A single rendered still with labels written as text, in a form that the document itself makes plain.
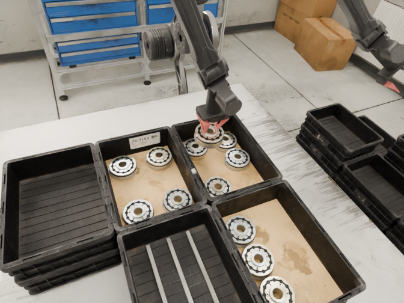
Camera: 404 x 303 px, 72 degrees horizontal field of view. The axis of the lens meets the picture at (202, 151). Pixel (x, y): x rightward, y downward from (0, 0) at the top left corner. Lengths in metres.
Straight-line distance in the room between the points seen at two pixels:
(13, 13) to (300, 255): 3.34
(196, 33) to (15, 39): 3.12
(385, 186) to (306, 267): 1.18
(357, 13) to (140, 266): 0.99
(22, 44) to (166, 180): 2.90
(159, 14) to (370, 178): 2.16
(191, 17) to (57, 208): 0.77
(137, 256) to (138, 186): 0.27
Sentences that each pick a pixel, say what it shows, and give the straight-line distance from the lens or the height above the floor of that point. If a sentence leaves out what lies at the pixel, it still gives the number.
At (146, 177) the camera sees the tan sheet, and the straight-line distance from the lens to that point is 1.11.
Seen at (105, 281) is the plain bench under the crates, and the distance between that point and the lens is 1.08.
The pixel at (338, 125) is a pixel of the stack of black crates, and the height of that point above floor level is 0.49.
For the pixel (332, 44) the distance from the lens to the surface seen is 3.72.
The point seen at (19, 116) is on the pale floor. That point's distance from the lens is 2.96.
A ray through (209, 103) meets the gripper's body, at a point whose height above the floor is 1.18.
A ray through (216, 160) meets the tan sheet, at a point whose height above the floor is 0.83.
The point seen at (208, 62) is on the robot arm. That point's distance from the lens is 0.76.
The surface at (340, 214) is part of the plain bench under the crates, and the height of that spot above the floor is 0.70.
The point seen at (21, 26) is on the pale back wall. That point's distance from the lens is 3.66.
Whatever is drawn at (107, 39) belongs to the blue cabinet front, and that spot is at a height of 0.52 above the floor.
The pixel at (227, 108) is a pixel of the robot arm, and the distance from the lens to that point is 0.79.
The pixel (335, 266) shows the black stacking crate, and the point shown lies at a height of 0.88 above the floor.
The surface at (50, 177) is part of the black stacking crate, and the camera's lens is 1.20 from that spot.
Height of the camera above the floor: 1.70
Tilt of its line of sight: 46 degrees down
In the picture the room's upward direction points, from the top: 6 degrees clockwise
